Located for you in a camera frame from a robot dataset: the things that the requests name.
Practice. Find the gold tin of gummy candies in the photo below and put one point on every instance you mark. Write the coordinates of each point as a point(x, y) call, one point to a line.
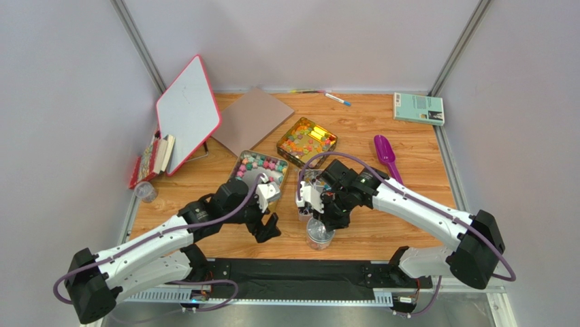
point(304, 140)

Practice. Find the clear plastic jar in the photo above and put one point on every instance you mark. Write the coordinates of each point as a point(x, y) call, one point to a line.
point(319, 240)

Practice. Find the white board with red rim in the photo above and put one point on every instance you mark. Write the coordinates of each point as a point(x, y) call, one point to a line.
point(188, 111)

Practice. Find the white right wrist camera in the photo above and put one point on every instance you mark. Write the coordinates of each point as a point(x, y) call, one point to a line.
point(307, 196)

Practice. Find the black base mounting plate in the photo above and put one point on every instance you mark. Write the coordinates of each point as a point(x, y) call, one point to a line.
point(272, 279)

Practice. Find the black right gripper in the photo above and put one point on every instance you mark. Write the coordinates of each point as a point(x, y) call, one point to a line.
point(333, 208)

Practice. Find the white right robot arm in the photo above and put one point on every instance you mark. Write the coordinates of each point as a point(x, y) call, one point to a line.
point(472, 245)

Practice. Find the yellow pink pen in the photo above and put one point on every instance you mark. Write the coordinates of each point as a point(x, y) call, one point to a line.
point(308, 91)

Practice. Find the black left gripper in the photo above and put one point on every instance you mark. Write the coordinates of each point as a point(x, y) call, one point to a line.
point(263, 232)

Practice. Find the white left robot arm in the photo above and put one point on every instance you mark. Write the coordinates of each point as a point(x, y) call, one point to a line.
point(96, 282)

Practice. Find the small clear cup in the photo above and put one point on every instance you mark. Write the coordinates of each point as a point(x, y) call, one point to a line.
point(145, 191)

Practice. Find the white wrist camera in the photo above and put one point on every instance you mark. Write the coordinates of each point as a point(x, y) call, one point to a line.
point(307, 196)
point(267, 191)

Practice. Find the pink tin of lollipops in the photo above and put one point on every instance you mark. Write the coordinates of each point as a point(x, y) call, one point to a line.
point(312, 177)

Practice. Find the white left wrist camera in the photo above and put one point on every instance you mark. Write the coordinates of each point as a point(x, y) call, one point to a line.
point(267, 191)

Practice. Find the teal book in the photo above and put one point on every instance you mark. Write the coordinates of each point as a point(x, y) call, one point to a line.
point(418, 109)

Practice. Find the purple plastic scoop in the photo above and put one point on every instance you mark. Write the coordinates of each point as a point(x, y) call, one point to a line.
point(386, 156)

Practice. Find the stack of books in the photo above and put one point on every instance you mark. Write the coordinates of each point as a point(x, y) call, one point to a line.
point(153, 161)

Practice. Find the gold tin of star candies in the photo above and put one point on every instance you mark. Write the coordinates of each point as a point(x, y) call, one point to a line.
point(249, 164)

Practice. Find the white blue marker pen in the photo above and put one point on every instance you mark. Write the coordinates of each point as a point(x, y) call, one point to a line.
point(337, 99)

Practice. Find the silver jar lid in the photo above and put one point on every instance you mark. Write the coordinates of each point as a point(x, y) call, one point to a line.
point(314, 224)

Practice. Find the brown cardboard sheet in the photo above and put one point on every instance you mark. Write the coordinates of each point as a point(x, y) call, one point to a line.
point(250, 119)

